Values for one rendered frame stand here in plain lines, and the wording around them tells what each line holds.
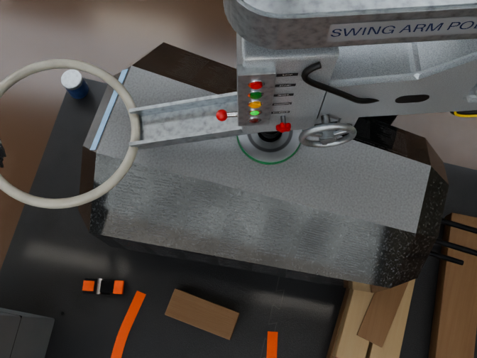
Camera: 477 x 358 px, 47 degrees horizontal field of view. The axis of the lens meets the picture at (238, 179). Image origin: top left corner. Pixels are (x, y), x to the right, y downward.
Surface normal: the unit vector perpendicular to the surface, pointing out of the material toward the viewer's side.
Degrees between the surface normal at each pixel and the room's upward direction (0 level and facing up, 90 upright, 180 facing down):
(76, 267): 0
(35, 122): 0
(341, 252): 45
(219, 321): 0
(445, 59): 40
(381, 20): 90
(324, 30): 90
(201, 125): 14
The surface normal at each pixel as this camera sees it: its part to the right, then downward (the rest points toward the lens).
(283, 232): -0.18, 0.47
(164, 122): -0.24, -0.25
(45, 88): 0.00, -0.27
